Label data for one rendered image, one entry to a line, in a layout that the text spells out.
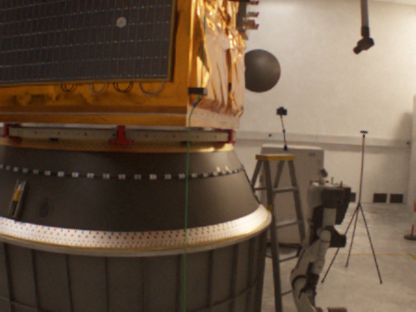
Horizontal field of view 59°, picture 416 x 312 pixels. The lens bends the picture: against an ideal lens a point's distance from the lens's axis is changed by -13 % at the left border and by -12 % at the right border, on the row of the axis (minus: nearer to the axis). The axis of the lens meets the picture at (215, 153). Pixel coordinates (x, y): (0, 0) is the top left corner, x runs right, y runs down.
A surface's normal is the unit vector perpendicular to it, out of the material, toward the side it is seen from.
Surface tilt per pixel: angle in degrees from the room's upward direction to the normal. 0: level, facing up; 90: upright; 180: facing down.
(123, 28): 90
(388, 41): 90
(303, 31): 90
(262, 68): 90
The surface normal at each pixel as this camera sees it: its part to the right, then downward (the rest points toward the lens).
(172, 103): -0.18, 0.11
